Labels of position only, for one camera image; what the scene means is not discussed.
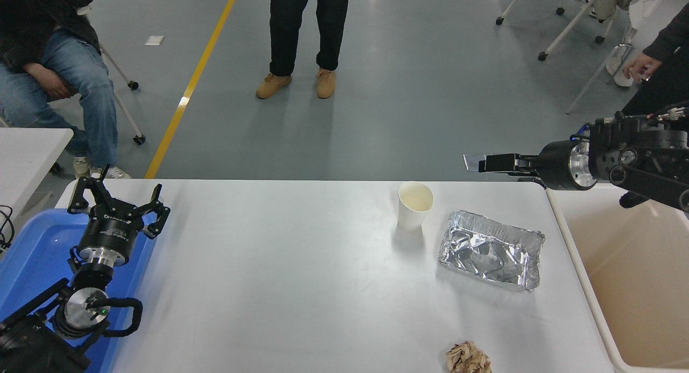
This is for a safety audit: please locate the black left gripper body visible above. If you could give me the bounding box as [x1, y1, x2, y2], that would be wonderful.
[80, 209, 145, 256]

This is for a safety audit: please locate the silver foil tray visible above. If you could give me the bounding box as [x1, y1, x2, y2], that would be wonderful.
[439, 210, 546, 292]

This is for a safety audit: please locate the wheeled chair with white legs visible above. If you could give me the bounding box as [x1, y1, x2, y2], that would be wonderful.
[496, 0, 606, 61]
[51, 2, 147, 174]

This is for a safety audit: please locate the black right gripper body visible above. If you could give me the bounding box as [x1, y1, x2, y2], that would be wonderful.
[535, 140, 575, 192]

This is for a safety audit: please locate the seated person's right hand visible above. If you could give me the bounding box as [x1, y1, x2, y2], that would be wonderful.
[24, 62, 76, 100]

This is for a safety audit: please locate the black cable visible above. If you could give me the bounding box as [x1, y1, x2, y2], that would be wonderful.
[0, 205, 15, 252]

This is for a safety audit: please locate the blue plastic tray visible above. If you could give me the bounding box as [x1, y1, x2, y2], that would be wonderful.
[0, 209, 159, 373]

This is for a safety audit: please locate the white paper cup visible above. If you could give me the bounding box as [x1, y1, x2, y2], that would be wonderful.
[398, 182, 434, 233]

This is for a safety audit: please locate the seated person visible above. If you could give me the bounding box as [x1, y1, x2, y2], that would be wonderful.
[0, 0, 132, 180]

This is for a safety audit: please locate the large pale bin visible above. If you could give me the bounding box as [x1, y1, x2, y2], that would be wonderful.
[546, 184, 689, 373]

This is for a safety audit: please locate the white side table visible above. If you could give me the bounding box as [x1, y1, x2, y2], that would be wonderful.
[0, 127, 75, 217]

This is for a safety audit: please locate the person's hand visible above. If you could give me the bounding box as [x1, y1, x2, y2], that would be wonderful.
[623, 54, 662, 83]

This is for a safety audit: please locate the crumpled tan paper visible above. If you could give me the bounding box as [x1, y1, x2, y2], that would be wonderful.
[446, 341, 492, 373]

